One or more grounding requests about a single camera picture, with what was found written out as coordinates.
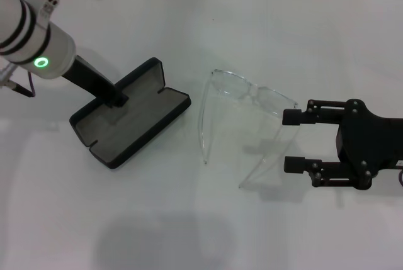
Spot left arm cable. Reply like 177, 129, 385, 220
8, 70, 36, 98

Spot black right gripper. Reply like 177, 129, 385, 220
282, 98, 403, 191

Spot clear frame glasses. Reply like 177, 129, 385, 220
198, 68, 299, 189

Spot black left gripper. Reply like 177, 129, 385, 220
61, 55, 130, 109

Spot black glasses case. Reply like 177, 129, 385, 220
69, 57, 192, 171

